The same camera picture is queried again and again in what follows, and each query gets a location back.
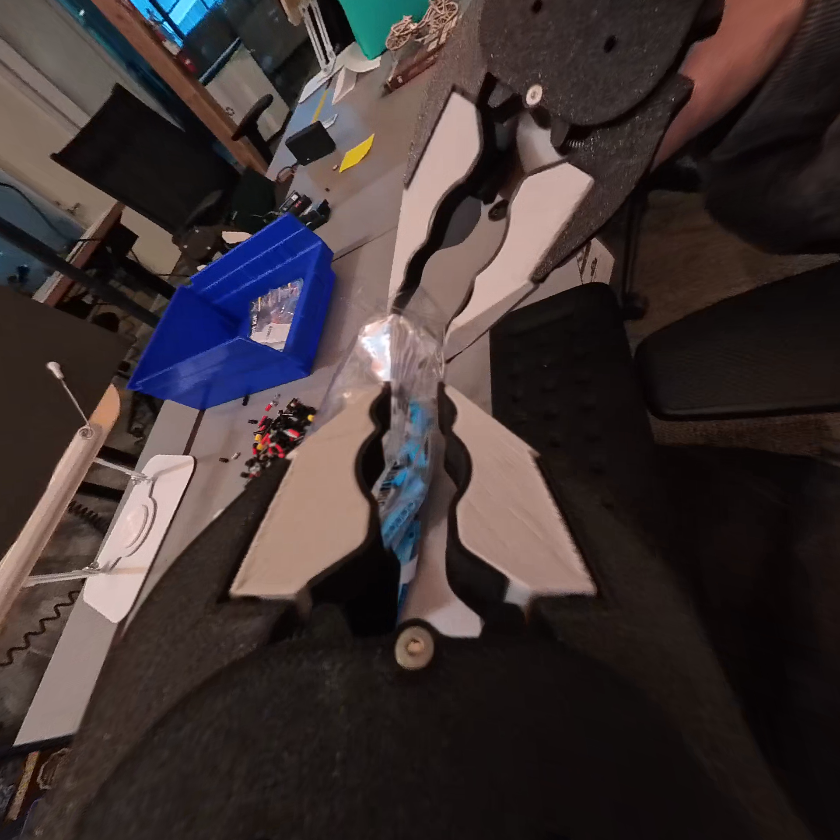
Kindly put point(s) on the blue plastic bin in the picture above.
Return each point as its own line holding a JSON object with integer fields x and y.
{"x": 197, "y": 354}

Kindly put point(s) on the grey desk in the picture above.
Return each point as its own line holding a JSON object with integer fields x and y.
{"x": 348, "y": 262}

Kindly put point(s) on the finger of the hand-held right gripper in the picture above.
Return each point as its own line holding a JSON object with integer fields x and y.
{"x": 538, "y": 210}
{"x": 426, "y": 164}

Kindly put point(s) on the clear bag of grey parts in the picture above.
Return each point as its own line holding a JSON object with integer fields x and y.
{"x": 407, "y": 459}

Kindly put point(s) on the black desk monitor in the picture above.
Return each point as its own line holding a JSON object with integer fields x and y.
{"x": 144, "y": 157}

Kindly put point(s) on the small black box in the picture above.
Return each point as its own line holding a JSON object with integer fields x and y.
{"x": 310, "y": 143}

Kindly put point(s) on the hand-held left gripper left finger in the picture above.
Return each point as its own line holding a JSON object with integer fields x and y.
{"x": 308, "y": 518}

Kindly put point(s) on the yellow sticky note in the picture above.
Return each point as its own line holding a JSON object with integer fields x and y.
{"x": 358, "y": 154}

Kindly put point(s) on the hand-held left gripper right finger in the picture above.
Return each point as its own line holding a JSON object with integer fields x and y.
{"x": 525, "y": 525}

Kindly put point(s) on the pile of small toy pegs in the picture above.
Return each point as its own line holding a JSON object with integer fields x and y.
{"x": 282, "y": 433}

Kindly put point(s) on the black partition panel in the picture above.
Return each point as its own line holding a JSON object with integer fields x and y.
{"x": 39, "y": 394}

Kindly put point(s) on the person's right hand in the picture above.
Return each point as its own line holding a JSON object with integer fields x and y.
{"x": 741, "y": 52}

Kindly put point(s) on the black office chair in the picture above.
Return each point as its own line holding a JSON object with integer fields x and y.
{"x": 741, "y": 354}

